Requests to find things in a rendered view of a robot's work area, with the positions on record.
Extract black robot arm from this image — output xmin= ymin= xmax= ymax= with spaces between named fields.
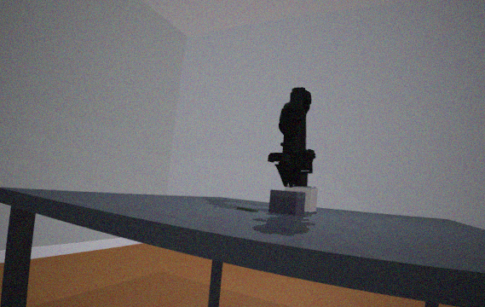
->
xmin=279 ymin=87 xmax=315 ymax=188

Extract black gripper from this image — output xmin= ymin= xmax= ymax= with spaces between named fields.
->
xmin=268 ymin=139 xmax=310 ymax=188

